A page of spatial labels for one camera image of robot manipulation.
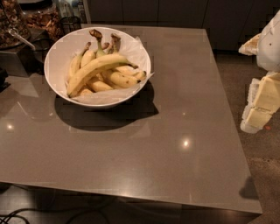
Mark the glass jar of dried snacks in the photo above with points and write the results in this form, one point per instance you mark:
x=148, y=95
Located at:
x=42, y=14

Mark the white bowl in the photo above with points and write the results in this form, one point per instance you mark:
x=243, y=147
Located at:
x=58, y=59

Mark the long top yellow banana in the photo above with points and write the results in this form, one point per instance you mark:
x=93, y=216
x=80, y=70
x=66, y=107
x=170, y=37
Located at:
x=94, y=67

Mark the spotted yellow banana right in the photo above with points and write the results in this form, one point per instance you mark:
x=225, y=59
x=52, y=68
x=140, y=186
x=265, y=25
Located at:
x=119, y=79

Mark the yellow banana left back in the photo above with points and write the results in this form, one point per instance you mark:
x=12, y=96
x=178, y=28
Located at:
x=79, y=60

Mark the yellow banana with green stem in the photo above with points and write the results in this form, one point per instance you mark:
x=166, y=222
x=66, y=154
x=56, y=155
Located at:
x=98, y=36

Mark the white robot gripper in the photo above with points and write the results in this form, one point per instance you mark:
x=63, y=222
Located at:
x=269, y=48

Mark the small yellow banana lower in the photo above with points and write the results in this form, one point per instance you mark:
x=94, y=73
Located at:
x=97, y=85

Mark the black wire basket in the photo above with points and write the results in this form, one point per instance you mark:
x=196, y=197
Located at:
x=70, y=24

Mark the metal scoop handle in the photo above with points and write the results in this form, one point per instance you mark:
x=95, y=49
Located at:
x=14, y=33

